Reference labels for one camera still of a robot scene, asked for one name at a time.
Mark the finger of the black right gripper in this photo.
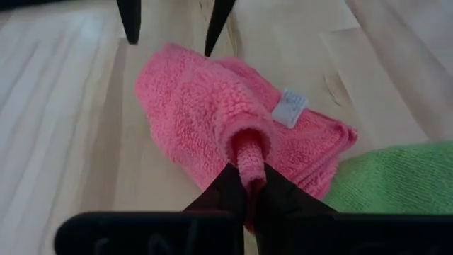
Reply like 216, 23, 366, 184
116, 0, 142, 45
204, 0, 236, 57

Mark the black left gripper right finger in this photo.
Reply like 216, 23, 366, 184
253, 164, 453, 255

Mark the green microfiber towel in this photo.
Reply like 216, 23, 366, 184
323, 140, 453, 215

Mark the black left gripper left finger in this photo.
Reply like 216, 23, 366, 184
55, 163, 247, 255

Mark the pink microfiber towel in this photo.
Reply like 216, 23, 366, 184
134, 42, 358, 227

